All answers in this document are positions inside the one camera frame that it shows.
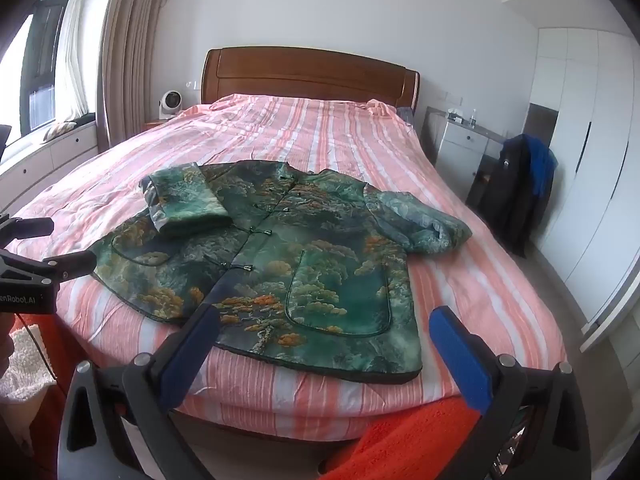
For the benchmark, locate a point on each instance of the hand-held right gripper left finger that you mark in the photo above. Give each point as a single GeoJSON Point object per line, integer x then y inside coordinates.
{"type": "Point", "coordinates": [192, 350]}

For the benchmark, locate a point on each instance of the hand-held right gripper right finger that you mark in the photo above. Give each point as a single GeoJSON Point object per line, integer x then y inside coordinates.
{"type": "Point", "coordinates": [460, 360]}

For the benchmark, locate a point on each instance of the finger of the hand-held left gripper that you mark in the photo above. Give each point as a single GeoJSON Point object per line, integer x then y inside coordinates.
{"type": "Point", "coordinates": [30, 227]}
{"type": "Point", "coordinates": [70, 264]}

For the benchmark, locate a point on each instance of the green printed padded jacket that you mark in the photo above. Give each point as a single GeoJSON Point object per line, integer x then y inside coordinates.
{"type": "Point", "coordinates": [310, 270]}

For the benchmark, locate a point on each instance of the chair with dark and blue clothes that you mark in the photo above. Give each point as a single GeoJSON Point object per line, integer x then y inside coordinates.
{"type": "Point", "coordinates": [505, 195]}

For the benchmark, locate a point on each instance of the white fuzzy cloth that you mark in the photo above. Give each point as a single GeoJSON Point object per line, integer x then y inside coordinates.
{"type": "Point", "coordinates": [25, 365]}

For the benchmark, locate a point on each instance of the white window seat cabinet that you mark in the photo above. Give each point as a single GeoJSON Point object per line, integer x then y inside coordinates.
{"type": "Point", "coordinates": [50, 160]}

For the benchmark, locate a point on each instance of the patterned seat cushion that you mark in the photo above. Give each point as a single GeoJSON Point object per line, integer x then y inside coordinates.
{"type": "Point", "coordinates": [60, 131]}

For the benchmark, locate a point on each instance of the wooden nightstand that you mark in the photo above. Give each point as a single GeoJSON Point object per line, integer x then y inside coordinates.
{"type": "Point", "coordinates": [155, 125]}

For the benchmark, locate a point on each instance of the window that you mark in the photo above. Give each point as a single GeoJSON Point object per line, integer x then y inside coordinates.
{"type": "Point", "coordinates": [42, 60]}

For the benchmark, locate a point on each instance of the white sheer curtain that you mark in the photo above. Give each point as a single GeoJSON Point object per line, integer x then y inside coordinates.
{"type": "Point", "coordinates": [75, 60]}

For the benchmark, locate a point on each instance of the white desk fan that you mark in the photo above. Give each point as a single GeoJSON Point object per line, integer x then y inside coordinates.
{"type": "Point", "coordinates": [172, 100]}

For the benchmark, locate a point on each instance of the brown curtain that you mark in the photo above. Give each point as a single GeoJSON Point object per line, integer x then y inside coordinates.
{"type": "Point", "coordinates": [130, 60]}

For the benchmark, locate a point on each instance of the blue garment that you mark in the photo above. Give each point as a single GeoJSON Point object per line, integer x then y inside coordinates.
{"type": "Point", "coordinates": [542, 170]}

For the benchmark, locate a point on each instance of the white desk with drawers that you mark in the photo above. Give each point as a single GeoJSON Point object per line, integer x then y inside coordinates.
{"type": "Point", "coordinates": [462, 145]}

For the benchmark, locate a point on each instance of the white wardrobe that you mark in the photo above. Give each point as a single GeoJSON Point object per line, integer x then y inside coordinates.
{"type": "Point", "coordinates": [600, 160]}

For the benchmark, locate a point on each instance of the blue grey pillow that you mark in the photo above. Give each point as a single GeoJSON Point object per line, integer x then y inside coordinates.
{"type": "Point", "coordinates": [406, 117]}

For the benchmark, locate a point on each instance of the bed with pink striped cover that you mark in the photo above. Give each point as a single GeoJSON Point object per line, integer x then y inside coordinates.
{"type": "Point", "coordinates": [325, 130]}

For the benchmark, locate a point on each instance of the wooden headboard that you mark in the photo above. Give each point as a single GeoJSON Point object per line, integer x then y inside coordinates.
{"type": "Point", "coordinates": [310, 75]}

